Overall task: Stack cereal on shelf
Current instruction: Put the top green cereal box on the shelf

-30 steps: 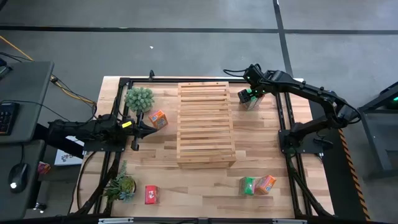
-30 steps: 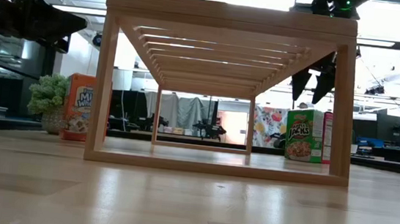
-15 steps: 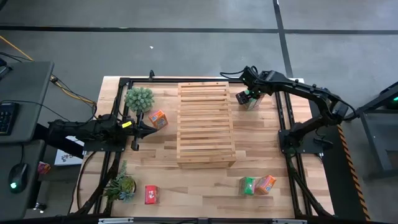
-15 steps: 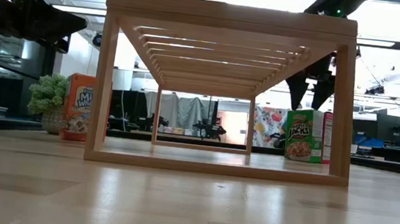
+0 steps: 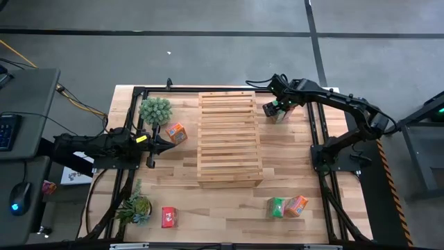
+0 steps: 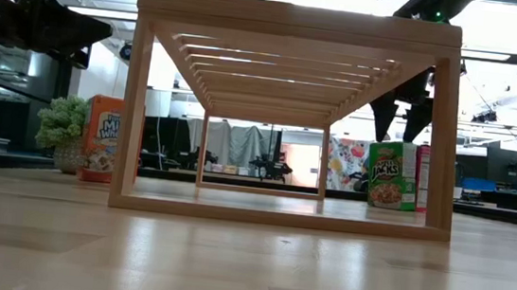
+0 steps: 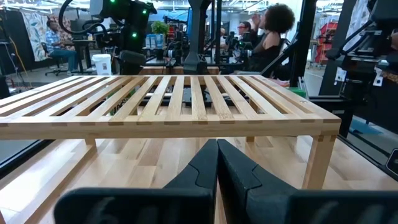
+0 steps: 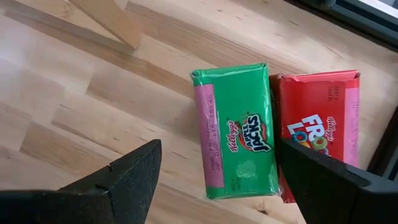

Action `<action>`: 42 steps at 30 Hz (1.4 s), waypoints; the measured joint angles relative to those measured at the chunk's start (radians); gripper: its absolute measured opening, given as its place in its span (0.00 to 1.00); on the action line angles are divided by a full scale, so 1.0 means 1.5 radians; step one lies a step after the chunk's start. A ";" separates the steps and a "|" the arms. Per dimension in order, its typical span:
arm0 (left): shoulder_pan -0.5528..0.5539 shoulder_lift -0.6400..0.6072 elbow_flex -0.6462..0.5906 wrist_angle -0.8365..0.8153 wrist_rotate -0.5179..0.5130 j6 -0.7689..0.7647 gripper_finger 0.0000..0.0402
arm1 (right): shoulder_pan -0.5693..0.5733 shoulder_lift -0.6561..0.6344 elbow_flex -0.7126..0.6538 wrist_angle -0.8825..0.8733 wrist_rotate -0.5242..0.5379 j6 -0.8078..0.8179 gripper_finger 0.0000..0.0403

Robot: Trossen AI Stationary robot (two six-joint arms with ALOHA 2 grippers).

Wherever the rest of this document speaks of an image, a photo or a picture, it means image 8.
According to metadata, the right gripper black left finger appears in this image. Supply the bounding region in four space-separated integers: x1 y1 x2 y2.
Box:
0 139 163 224

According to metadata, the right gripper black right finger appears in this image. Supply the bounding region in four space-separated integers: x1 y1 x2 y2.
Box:
275 138 398 224

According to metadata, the red Froot Loops cereal box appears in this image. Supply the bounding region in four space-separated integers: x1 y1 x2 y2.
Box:
269 70 361 205

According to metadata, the green Apple Jacks cereal box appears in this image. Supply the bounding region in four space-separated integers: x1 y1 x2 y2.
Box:
190 62 280 200

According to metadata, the wooden slatted stepped shelf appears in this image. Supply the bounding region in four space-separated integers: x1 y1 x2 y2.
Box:
14 0 144 54

